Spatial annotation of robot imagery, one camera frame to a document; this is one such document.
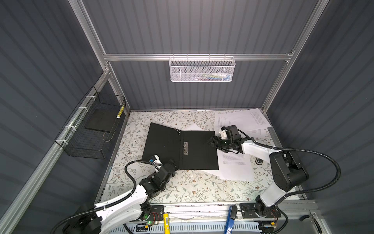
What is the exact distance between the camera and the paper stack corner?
111 centimetres

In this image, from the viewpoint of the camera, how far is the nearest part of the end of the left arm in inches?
23.7

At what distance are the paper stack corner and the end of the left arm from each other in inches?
21.5
